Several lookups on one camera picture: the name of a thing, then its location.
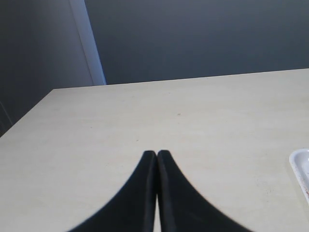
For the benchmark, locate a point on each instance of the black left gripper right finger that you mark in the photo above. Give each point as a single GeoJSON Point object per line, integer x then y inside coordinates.
{"type": "Point", "coordinates": [182, 208]}

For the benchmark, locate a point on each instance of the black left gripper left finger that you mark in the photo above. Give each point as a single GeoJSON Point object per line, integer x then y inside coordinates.
{"type": "Point", "coordinates": [132, 208]}

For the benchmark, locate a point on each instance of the white plastic tray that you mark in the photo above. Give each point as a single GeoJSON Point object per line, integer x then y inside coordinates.
{"type": "Point", "coordinates": [299, 161]}

